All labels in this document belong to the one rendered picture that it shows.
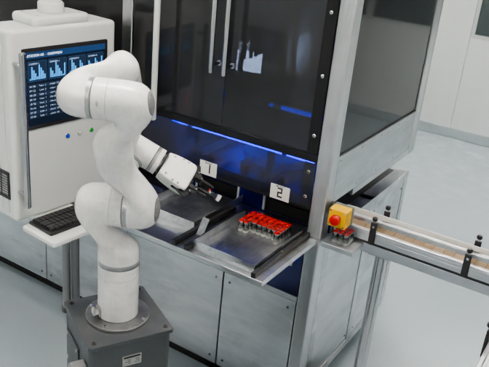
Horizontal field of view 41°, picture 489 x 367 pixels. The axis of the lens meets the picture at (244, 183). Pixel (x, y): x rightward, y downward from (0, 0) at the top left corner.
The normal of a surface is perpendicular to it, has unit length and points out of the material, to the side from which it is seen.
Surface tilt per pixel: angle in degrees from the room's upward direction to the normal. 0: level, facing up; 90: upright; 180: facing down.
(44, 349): 0
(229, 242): 0
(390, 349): 0
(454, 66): 90
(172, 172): 46
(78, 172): 90
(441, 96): 90
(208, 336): 90
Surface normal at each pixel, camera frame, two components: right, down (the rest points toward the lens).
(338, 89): -0.54, 0.29
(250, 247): 0.09, -0.92
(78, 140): 0.78, 0.31
